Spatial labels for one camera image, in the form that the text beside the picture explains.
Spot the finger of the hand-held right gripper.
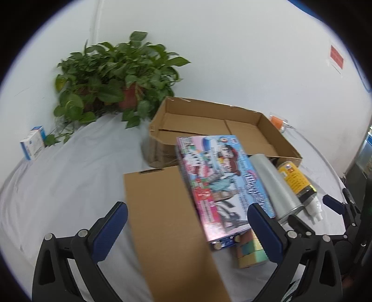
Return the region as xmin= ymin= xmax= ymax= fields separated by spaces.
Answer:
xmin=287 ymin=214 xmax=317 ymax=238
xmin=322 ymin=188 xmax=362 ymax=233

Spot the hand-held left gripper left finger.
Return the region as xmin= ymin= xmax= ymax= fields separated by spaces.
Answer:
xmin=32 ymin=201 xmax=129 ymax=302

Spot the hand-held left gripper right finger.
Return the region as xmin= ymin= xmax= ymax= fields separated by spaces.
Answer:
xmin=247 ymin=203 xmax=343 ymax=302

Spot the pastel puzzle cube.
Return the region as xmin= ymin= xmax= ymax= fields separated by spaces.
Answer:
xmin=235 ymin=229 xmax=269 ymax=269

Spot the yellow label bottle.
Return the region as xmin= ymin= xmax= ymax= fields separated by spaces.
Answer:
xmin=276 ymin=160 xmax=324 ymax=223

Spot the silver metal can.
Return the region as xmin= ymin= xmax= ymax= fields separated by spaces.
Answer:
xmin=250 ymin=153 xmax=304 ymax=221

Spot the small brown cardboard box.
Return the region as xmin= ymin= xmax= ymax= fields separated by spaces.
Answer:
xmin=123 ymin=165 xmax=231 ymax=302

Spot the colourful cartoon puzzle box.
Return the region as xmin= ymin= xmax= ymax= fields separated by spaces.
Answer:
xmin=176 ymin=135 xmax=276 ymax=251

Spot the large cardboard box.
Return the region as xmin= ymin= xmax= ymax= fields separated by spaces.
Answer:
xmin=141 ymin=97 xmax=303 ymax=175

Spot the white tablecloth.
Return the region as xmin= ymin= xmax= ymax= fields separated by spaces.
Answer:
xmin=0 ymin=112 xmax=349 ymax=302

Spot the clear container with orange lid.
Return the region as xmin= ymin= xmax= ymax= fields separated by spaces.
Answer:
xmin=269 ymin=113 xmax=289 ymax=134

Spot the small blue white carton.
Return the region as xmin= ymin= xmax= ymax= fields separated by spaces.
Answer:
xmin=20 ymin=126 xmax=47 ymax=161

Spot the green potted pothos plant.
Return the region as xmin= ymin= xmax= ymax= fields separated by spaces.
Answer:
xmin=96 ymin=30 xmax=191 ymax=129
xmin=43 ymin=41 xmax=117 ymax=146

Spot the red wall sign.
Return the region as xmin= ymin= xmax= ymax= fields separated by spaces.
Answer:
xmin=328 ymin=45 xmax=345 ymax=73

